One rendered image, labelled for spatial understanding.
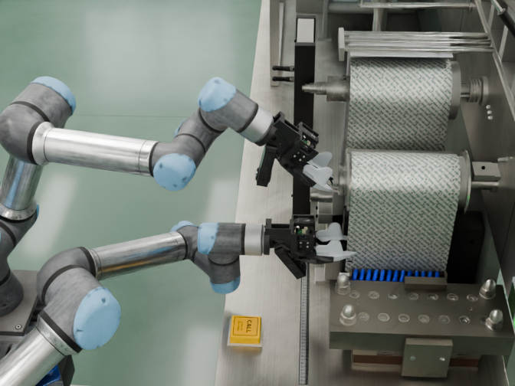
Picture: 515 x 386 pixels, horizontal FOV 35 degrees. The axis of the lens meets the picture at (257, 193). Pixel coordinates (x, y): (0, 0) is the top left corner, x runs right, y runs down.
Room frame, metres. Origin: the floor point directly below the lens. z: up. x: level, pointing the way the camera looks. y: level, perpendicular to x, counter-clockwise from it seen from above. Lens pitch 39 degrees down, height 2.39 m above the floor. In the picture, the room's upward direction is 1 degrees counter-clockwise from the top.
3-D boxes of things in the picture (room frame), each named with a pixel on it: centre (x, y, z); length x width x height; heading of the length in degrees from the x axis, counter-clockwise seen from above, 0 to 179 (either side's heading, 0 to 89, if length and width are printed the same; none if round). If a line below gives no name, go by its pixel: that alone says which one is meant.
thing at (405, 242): (1.37, -0.32, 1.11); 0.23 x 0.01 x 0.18; 86
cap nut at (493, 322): (1.20, -0.51, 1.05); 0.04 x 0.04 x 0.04
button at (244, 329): (1.30, 0.03, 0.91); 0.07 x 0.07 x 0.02; 86
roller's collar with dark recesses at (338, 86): (1.69, -0.20, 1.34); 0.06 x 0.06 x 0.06; 86
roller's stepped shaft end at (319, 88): (1.70, -0.14, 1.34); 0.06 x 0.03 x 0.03; 86
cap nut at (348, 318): (1.22, -0.19, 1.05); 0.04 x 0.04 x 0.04
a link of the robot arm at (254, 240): (1.40, 0.01, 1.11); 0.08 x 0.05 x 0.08; 176
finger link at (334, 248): (1.36, -0.18, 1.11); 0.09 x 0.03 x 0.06; 77
